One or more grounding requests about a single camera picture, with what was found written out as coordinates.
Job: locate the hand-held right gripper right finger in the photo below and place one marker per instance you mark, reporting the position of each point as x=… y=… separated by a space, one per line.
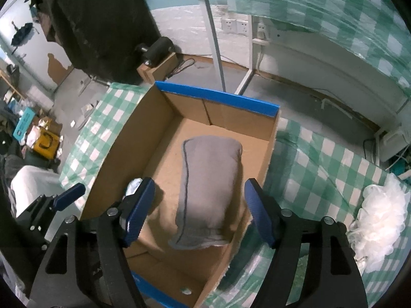
x=260 y=211

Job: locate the yellow box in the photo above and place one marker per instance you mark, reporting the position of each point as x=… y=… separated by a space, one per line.
x=45 y=144

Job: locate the small brown cardboard box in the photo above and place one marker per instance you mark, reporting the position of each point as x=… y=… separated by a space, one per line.
x=154 y=73

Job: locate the white bath loofah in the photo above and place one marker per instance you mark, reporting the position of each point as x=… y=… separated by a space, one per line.
x=382 y=221

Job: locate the green checked tablecloth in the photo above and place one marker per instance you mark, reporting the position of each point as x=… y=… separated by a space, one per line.
x=321 y=6
x=321 y=173

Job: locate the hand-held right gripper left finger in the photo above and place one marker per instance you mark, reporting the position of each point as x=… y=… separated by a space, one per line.
x=139 y=211

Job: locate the dark folded umbrella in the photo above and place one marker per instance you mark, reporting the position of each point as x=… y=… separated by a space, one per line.
x=21 y=35

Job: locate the teal box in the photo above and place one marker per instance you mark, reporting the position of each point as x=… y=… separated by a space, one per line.
x=25 y=122

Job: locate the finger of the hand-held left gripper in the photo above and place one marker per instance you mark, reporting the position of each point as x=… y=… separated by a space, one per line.
x=69 y=195

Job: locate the grey towel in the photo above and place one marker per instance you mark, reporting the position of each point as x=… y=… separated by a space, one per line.
x=208 y=183

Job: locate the cardboard box with blue edge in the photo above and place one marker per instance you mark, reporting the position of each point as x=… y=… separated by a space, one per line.
x=167 y=154

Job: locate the black dumbbell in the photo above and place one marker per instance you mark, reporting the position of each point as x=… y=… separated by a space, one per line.
x=159 y=49

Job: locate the white appliance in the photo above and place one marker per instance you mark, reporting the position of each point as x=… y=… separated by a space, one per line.
x=393 y=141

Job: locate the teal plastic object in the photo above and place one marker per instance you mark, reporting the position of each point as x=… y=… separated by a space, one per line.
x=399 y=167

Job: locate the black cloth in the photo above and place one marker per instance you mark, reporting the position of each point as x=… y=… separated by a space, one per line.
x=96 y=22

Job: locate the small white cloth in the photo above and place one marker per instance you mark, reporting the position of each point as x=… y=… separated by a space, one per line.
x=132 y=186

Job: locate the white wall socket with plug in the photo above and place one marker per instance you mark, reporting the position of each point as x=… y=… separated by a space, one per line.
x=263 y=30

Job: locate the white plastic bag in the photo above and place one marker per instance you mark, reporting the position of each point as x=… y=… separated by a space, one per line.
x=29 y=179

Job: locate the white table frame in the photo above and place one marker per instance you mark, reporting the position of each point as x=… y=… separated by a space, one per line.
x=214 y=32

